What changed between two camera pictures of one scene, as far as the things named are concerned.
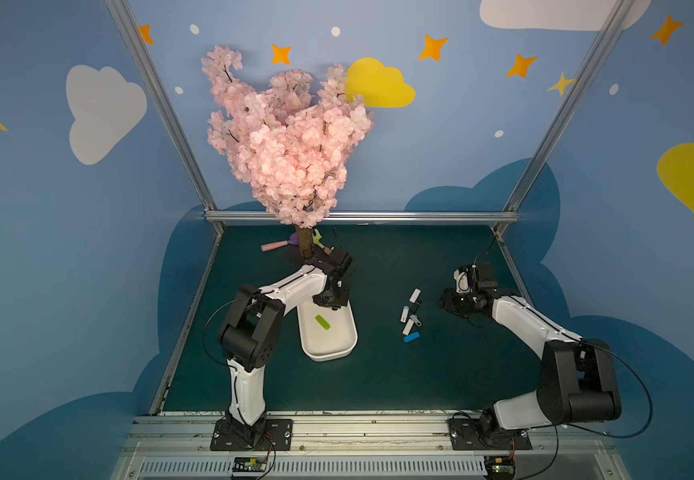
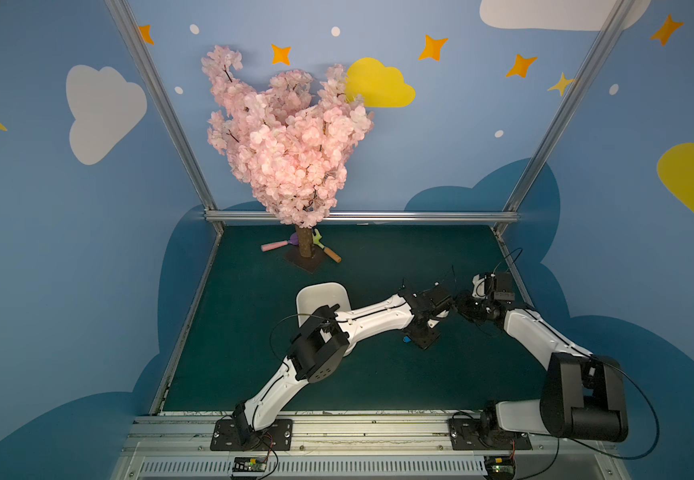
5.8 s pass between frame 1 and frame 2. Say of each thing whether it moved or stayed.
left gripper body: moved
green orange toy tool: stayed
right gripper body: stayed
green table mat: stayed
